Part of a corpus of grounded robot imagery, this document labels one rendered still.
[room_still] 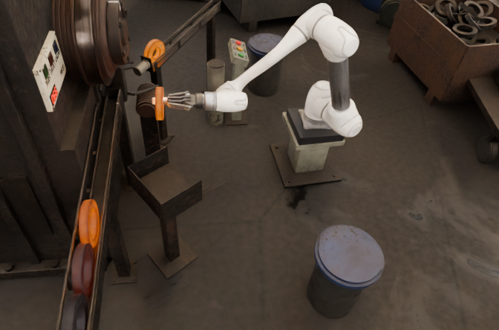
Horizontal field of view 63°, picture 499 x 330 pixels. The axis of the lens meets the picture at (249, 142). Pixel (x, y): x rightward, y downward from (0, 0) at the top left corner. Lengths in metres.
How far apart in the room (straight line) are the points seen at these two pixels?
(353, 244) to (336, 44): 0.92
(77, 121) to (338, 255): 1.29
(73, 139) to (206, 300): 1.06
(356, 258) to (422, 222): 0.92
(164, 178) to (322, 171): 1.26
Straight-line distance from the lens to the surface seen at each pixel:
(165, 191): 1.88
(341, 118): 2.27
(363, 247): 2.02
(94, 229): 1.76
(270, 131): 3.05
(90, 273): 1.68
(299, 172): 2.76
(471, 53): 3.44
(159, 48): 2.55
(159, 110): 1.89
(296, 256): 2.41
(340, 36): 1.86
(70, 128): 1.84
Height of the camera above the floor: 2.06
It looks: 44 degrees down
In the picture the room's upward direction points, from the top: 5 degrees clockwise
